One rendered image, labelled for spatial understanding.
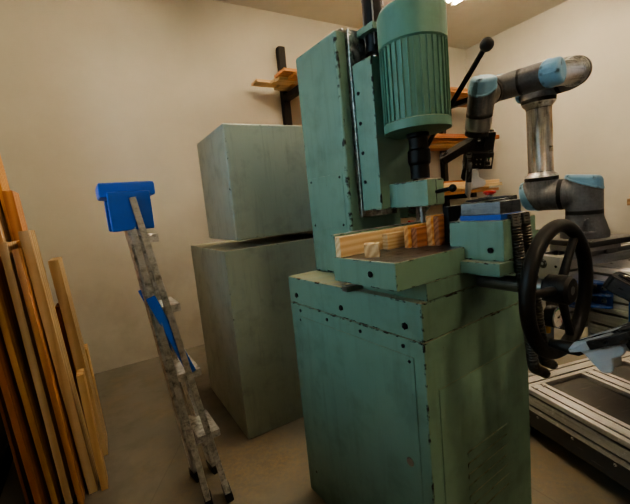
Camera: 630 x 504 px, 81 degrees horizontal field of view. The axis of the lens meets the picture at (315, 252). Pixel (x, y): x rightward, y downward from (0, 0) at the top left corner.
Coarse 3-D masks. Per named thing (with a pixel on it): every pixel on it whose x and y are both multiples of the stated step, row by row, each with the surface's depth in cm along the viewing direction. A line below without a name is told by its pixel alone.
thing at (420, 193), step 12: (420, 180) 97; (432, 180) 96; (396, 192) 104; (408, 192) 101; (420, 192) 97; (432, 192) 96; (396, 204) 105; (408, 204) 101; (420, 204) 98; (432, 204) 97
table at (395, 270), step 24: (336, 264) 90; (360, 264) 83; (384, 264) 76; (408, 264) 76; (432, 264) 80; (456, 264) 85; (480, 264) 81; (504, 264) 79; (384, 288) 77; (408, 288) 76
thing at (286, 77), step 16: (256, 80) 290; (272, 80) 290; (288, 80) 283; (288, 96) 310; (464, 96) 384; (288, 112) 321; (432, 144) 362; (448, 144) 374; (448, 176) 430; (448, 192) 367; (464, 192) 379
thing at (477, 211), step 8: (504, 200) 82; (512, 200) 82; (464, 208) 86; (472, 208) 84; (480, 208) 83; (488, 208) 81; (496, 208) 80; (504, 208) 80; (512, 208) 82; (520, 208) 84; (464, 216) 86; (472, 216) 84; (480, 216) 83; (488, 216) 81; (496, 216) 80; (504, 216) 80
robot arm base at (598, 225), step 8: (568, 216) 136; (576, 216) 133; (584, 216) 131; (592, 216) 130; (600, 216) 130; (584, 224) 131; (592, 224) 130; (600, 224) 129; (584, 232) 130; (592, 232) 129; (600, 232) 129; (608, 232) 130
